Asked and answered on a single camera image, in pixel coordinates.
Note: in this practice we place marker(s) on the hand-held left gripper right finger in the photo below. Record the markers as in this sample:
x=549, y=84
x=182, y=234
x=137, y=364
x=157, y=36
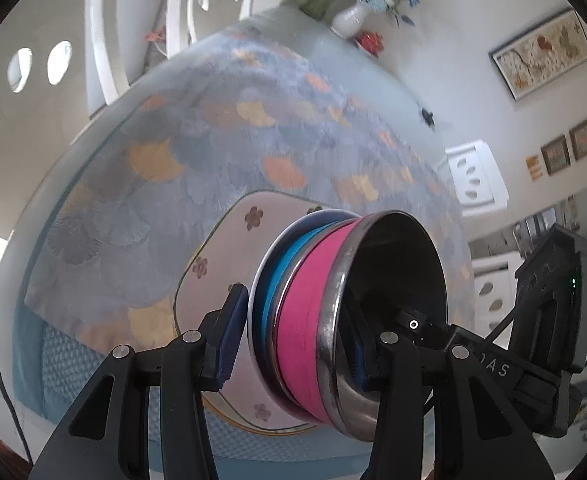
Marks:
x=361, y=365

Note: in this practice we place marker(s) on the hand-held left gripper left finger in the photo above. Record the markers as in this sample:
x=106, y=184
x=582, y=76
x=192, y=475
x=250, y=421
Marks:
x=231, y=340

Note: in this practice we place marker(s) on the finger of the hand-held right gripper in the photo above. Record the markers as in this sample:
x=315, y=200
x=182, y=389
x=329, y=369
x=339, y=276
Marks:
x=423, y=332

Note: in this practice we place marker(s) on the pink steel bowl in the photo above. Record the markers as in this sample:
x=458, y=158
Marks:
x=303, y=310

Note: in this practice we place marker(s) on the blue steel bowl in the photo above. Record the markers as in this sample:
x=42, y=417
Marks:
x=278, y=270

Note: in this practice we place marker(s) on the pink floral square plate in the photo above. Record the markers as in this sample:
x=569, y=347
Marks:
x=243, y=245

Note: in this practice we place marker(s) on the white chair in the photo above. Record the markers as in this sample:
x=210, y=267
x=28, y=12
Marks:
x=473, y=160
x=38, y=110
x=493, y=272
x=98, y=60
x=183, y=0

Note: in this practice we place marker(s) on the light blue table cover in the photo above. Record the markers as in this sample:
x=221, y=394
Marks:
x=73, y=385

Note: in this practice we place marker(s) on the black round knob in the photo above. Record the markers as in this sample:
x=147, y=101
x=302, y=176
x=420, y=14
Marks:
x=427, y=116

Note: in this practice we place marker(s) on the fan-patterned tablecloth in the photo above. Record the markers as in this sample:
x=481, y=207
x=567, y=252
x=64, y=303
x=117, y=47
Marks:
x=173, y=110

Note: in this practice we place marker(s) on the red ornament dish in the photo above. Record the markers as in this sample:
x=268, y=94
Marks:
x=371, y=44

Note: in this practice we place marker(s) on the small red object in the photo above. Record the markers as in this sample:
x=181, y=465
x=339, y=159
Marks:
x=156, y=36

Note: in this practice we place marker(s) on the white ribbed vase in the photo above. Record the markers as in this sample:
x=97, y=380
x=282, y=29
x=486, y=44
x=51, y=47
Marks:
x=348, y=20

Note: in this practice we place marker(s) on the small yellow wall card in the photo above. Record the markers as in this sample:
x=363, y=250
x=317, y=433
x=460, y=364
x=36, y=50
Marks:
x=534, y=168

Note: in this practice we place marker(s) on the small framed wall picture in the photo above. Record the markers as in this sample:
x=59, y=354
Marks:
x=582, y=140
x=556, y=156

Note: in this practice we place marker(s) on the large framed wall picture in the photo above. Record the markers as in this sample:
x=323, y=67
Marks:
x=543, y=55

